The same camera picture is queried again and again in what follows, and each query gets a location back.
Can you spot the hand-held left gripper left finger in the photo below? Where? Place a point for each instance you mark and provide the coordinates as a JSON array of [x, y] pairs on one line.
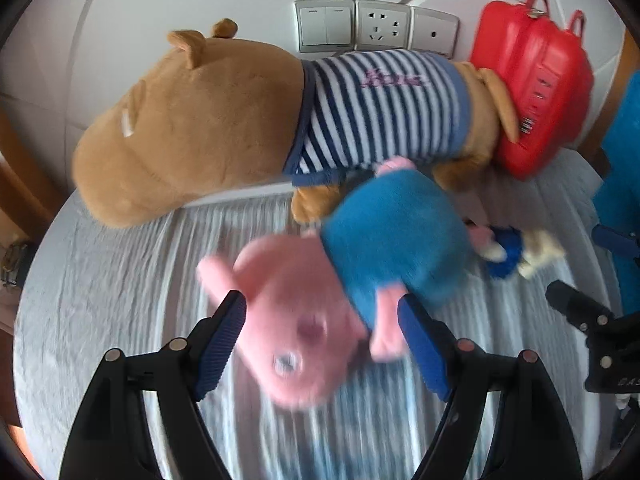
[[220, 345]]

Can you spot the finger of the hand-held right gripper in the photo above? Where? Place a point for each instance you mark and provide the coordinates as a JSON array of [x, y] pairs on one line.
[[580, 307], [617, 244]]

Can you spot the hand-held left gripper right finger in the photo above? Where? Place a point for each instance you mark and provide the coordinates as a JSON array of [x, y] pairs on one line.
[[425, 345]]

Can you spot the pink pig plush blue shirt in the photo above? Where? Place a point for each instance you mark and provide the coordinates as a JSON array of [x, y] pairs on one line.
[[300, 310]]

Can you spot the blue plastic crate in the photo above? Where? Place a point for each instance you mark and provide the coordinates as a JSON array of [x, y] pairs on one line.
[[625, 125]]

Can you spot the small white dog toy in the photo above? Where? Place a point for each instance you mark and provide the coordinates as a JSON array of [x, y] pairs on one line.
[[542, 252]]

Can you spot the small blue toy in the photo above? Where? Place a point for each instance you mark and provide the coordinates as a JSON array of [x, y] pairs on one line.
[[507, 252]]

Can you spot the red toy suitcase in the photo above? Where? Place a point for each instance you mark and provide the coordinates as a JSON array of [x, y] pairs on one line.
[[530, 60]]

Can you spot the brown plush in striped shirt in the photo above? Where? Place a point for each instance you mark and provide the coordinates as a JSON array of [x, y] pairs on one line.
[[175, 135]]

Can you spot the dark small box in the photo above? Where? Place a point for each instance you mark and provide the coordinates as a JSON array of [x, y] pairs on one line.
[[15, 262]]

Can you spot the wooden wall trim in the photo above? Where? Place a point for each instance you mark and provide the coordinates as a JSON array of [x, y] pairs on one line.
[[25, 190]]

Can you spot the white wall single-hole socket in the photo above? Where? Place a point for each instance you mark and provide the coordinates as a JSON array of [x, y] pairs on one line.
[[434, 32]]

